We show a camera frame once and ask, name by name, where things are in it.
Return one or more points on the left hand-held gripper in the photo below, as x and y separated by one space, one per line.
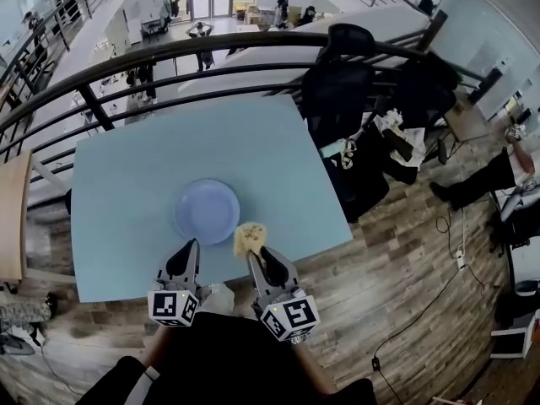
164 306

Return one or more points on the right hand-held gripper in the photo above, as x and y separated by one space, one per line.
295 312

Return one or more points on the yellow sponge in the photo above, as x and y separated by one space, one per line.
251 239

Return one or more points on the big blue plate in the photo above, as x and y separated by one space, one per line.
206 209

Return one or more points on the person's right forearm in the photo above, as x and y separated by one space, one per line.
312 365

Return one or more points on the person's left forearm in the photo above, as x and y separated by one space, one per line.
158 344

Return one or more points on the silver wristwatch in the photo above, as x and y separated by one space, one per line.
297 339

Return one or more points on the person's black clothing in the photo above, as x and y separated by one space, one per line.
232 352

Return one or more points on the light blue table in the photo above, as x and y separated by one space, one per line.
126 184

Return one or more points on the pile of clothes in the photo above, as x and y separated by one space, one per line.
367 175

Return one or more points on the speckled grey fabric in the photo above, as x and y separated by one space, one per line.
21 310

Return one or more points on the white power strip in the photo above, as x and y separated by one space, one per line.
460 257

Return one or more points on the black office chair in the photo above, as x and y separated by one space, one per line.
426 87
346 82

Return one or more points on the black curved railing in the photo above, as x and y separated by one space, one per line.
253 38

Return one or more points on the wooden desk with white frame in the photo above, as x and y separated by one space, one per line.
12 217

